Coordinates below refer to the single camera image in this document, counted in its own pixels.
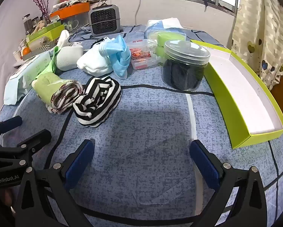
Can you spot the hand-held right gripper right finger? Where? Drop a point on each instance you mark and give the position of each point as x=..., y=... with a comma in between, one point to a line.
x=204, y=165

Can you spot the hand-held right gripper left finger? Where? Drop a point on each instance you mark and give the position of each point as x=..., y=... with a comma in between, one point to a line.
x=78, y=163

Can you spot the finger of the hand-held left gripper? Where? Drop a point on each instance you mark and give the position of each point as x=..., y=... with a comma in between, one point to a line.
x=10, y=124
x=41, y=138

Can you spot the pale blue wet wipes pack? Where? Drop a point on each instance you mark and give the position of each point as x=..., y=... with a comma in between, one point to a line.
x=23, y=80

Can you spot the black white striped cloth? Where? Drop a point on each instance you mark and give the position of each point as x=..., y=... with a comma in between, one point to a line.
x=96, y=101

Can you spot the green cleaning cloth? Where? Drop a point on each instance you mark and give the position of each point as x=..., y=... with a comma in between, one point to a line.
x=50, y=63

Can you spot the white textured cloth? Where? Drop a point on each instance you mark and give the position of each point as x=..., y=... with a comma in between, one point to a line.
x=67, y=56

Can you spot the shallow lime green box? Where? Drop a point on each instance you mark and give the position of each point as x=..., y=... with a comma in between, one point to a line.
x=240, y=87

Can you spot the white fluffy cloth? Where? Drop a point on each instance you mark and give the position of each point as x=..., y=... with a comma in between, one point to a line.
x=94, y=63

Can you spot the bunch of blue face masks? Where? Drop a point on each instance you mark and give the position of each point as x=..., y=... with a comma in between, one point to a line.
x=120, y=52

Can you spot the person's left hand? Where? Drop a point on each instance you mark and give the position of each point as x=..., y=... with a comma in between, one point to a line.
x=3, y=197

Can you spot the white side table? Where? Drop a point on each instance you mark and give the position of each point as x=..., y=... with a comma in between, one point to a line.
x=19, y=62

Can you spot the orange fruit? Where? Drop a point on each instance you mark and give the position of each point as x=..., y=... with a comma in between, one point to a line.
x=26, y=51

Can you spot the zigzag patterned box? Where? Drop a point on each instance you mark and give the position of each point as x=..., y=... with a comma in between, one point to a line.
x=43, y=48

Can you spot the clear jar dark contents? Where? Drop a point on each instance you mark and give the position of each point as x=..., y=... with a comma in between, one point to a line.
x=184, y=71

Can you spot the dark green tissue box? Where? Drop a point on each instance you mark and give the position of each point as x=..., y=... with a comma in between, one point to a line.
x=47, y=30

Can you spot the glass jar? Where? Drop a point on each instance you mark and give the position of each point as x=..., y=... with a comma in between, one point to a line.
x=35, y=21
x=26, y=23

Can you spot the beige plush toy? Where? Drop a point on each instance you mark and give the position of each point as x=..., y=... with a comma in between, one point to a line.
x=38, y=26

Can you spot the glass vase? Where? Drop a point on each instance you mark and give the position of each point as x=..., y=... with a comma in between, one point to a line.
x=46, y=17

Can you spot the clear storage container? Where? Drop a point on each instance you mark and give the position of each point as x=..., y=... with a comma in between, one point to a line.
x=74, y=24

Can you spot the clear box with orange items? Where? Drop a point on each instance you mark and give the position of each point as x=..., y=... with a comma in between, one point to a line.
x=141, y=54

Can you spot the orange plastic basket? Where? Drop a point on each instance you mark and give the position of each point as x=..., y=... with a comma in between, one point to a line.
x=73, y=10

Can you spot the green rolls in plastic bag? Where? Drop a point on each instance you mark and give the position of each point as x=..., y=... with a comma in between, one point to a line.
x=169, y=39

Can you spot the grey space heater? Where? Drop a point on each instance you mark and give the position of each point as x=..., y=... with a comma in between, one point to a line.
x=103, y=19

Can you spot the cream patterned curtain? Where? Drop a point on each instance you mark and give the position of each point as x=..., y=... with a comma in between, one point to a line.
x=257, y=28

